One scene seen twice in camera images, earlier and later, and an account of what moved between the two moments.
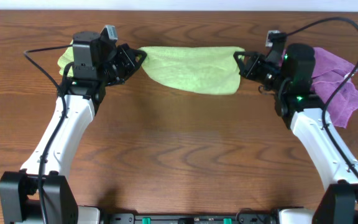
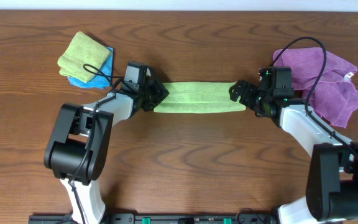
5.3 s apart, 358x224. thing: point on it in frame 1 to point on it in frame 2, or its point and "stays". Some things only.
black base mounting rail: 196,219 stays
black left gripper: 123,55 to 161,94
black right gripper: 248,70 to 250,89
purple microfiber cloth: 329,71 stays
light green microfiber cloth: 211,70 to 199,97
